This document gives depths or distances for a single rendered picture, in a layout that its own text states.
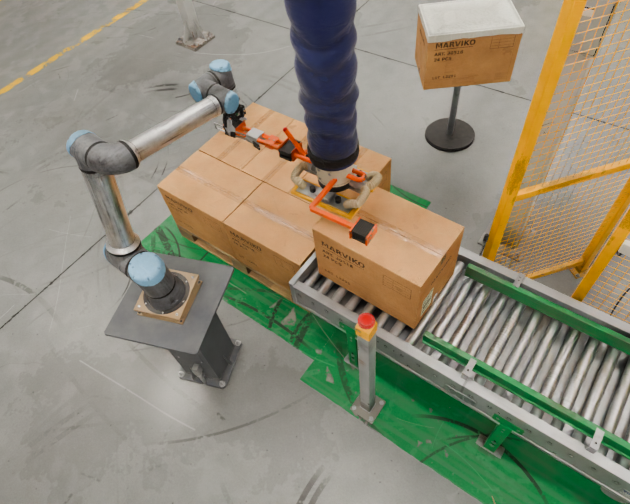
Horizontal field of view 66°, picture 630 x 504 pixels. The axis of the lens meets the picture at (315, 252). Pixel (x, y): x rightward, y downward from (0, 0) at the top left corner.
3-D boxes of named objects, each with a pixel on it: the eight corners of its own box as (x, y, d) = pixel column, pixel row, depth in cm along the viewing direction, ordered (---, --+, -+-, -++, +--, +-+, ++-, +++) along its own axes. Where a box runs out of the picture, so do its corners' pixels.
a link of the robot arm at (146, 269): (157, 304, 222) (141, 286, 207) (134, 284, 228) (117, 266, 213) (181, 280, 227) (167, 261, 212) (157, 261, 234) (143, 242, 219)
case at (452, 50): (495, 49, 359) (508, -6, 327) (510, 81, 335) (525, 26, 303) (414, 57, 362) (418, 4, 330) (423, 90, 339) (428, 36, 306)
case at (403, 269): (453, 273, 257) (465, 226, 225) (414, 329, 240) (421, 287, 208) (360, 225, 282) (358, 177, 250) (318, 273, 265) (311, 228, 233)
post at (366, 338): (376, 403, 275) (378, 322, 195) (369, 413, 272) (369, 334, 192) (366, 397, 278) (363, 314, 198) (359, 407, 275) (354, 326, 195)
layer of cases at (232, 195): (389, 199, 345) (391, 158, 313) (307, 301, 303) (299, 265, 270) (262, 142, 394) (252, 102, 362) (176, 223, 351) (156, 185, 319)
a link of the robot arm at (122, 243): (129, 284, 226) (78, 153, 170) (106, 265, 232) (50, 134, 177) (155, 265, 234) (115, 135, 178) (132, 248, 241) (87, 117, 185)
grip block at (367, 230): (377, 232, 198) (377, 224, 194) (366, 246, 194) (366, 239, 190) (359, 224, 201) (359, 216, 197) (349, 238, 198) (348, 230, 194)
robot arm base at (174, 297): (181, 310, 230) (173, 302, 221) (143, 310, 232) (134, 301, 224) (189, 275, 239) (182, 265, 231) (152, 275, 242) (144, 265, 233)
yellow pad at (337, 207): (362, 206, 221) (362, 198, 217) (351, 220, 216) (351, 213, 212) (302, 180, 234) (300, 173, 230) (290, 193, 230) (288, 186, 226)
